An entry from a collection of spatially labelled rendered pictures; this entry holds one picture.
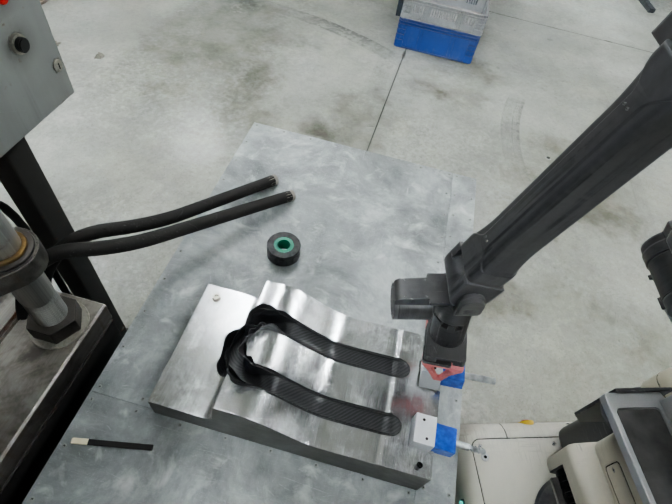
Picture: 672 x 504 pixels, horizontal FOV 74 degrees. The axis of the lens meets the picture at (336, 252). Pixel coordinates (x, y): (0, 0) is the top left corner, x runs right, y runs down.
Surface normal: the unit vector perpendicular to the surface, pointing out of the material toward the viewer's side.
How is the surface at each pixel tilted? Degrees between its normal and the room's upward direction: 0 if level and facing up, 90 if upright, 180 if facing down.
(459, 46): 91
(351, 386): 3
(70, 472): 0
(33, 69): 90
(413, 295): 12
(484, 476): 0
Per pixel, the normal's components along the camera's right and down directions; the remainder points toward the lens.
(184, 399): 0.12, -0.61
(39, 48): 0.96, 0.26
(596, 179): -0.07, 0.83
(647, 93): -0.95, -0.18
